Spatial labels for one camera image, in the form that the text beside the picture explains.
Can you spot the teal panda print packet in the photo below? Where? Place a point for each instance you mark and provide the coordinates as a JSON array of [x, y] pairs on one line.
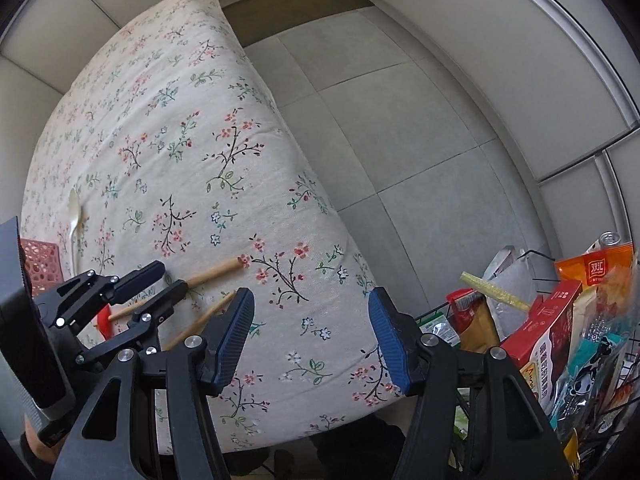
[[590, 360]]

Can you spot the silver drink can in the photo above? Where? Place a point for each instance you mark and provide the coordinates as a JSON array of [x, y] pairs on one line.
[[609, 240]]

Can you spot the red cardboard box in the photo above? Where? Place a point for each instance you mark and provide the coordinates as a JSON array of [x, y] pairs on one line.
[[545, 325]]

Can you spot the white plastic spoon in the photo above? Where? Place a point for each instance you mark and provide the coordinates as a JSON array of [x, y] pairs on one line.
[[75, 210]]

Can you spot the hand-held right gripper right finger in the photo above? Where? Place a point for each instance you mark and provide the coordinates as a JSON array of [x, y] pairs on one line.
[[387, 340]]

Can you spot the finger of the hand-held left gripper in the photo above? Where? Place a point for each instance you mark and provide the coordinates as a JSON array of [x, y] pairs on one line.
[[167, 297], [142, 275]]

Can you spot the pale yellow strip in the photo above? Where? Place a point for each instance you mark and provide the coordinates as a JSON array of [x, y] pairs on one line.
[[495, 291]]

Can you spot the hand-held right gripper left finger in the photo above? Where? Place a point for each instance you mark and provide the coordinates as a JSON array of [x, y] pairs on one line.
[[232, 340]]

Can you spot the orange snack packet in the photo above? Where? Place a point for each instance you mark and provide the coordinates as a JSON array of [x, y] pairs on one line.
[[595, 265]]

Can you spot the floral tablecloth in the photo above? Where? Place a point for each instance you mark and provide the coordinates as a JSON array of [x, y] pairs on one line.
[[200, 110]]

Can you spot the green snack packet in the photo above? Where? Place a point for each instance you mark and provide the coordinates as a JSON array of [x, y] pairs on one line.
[[440, 330]]

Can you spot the red brown snack packet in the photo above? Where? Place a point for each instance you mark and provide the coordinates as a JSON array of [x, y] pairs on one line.
[[480, 325]]

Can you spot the white plastic bag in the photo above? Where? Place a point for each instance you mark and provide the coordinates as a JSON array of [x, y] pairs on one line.
[[502, 262]]

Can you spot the person's left forearm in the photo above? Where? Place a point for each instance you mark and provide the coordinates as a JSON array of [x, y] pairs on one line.
[[37, 447]]

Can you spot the pink perforated plastic basket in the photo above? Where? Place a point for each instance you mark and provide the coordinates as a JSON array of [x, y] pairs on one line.
[[42, 260]]

